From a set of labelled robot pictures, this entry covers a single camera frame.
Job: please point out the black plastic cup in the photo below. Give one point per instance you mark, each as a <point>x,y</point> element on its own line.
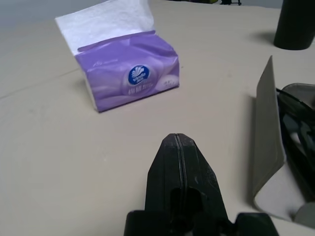
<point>294,24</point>

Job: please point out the purple tissue pack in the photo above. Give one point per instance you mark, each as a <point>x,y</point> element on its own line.
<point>123,73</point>

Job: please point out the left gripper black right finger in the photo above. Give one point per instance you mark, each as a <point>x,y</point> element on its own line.
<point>201,177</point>

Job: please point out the black sunglasses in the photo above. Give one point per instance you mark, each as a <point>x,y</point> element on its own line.
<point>297,127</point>

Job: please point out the grey glasses case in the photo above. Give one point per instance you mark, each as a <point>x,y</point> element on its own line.
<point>267,137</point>

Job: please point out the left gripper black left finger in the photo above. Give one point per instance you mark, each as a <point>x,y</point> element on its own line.
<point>165,177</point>

